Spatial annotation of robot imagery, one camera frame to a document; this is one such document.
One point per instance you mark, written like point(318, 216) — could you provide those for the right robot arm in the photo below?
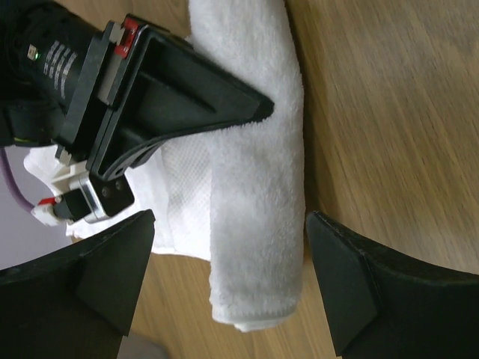
point(43, 45)

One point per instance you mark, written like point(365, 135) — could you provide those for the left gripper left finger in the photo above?
point(79, 301)

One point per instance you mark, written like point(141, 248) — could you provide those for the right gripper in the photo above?
point(140, 86)

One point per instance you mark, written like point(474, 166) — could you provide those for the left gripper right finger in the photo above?
point(380, 303)

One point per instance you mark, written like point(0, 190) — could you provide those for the white towel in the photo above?
point(236, 197)

